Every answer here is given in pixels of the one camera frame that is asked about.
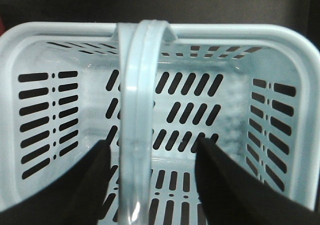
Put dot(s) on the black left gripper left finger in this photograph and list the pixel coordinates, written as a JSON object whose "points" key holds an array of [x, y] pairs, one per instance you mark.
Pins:
{"points": [[75, 198]]}

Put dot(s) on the light blue plastic basket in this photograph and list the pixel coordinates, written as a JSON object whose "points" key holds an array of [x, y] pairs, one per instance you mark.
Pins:
{"points": [[152, 89]]}

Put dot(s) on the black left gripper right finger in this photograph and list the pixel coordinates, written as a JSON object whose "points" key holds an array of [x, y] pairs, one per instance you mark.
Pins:
{"points": [[231, 196]]}

